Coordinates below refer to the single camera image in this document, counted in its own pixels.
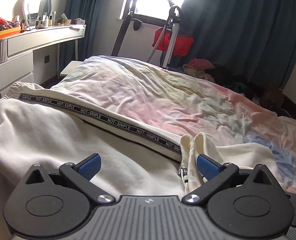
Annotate cream white zip jacket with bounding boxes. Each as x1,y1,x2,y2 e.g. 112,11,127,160
0,82,281,202

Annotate pile of clothes beside bed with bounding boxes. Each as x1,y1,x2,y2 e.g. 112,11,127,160
183,58,296,120

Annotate pastel tie-dye bed duvet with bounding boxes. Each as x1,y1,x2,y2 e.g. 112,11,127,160
0,55,296,240

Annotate white stool with black legs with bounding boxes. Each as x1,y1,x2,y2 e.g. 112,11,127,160
60,61,83,77

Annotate white dressing table with drawers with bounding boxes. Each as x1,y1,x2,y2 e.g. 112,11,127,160
0,24,86,98

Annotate red bag on stand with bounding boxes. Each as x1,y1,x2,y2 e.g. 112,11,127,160
156,30,194,56

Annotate teal curtain right of window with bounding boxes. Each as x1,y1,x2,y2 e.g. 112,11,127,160
180,0,296,88

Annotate teal curtain of window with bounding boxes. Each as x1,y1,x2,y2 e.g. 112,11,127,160
59,0,102,71
180,0,296,88

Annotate cosmetic bottles on dresser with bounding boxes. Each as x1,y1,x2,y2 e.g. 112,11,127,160
22,11,86,30

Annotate orange tray with clutter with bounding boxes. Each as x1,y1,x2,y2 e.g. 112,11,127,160
0,17,22,39

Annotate teal curtain left of window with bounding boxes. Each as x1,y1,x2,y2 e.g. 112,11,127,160
59,0,102,71

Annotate oval vanity mirror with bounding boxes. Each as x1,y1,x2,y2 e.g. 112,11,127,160
22,0,52,27

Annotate wall power socket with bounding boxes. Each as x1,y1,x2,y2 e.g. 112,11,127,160
44,55,50,64

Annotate black leaning frame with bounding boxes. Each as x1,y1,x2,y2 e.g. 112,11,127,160
111,0,169,57

